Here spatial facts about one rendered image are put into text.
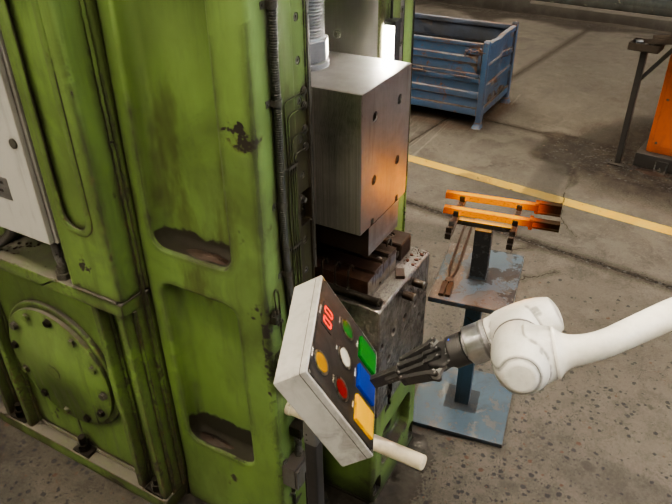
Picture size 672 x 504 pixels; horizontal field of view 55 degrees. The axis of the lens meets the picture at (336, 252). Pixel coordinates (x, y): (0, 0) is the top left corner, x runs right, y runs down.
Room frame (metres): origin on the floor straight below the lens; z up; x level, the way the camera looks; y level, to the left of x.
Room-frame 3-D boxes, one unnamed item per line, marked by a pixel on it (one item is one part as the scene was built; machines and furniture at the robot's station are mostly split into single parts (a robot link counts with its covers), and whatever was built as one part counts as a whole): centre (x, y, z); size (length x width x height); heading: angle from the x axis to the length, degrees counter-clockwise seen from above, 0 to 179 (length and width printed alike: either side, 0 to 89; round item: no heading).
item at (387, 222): (1.76, 0.04, 1.12); 0.42 x 0.20 x 0.10; 60
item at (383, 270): (1.76, 0.04, 0.96); 0.42 x 0.20 x 0.09; 60
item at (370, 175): (1.80, 0.02, 1.37); 0.42 x 0.39 x 0.40; 60
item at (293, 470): (1.41, 0.14, 0.36); 0.09 x 0.07 x 0.12; 150
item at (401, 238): (1.84, -0.18, 0.95); 0.12 x 0.08 x 0.06; 60
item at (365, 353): (1.22, -0.07, 1.01); 0.07 x 0.05 x 0.07; 175
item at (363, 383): (1.12, -0.06, 1.01); 0.07 x 0.05 x 0.07; 175
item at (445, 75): (5.77, -0.91, 0.36); 1.20 x 0.80 x 0.72; 59
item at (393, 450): (1.32, -0.05, 0.62); 0.44 x 0.05 x 0.05; 60
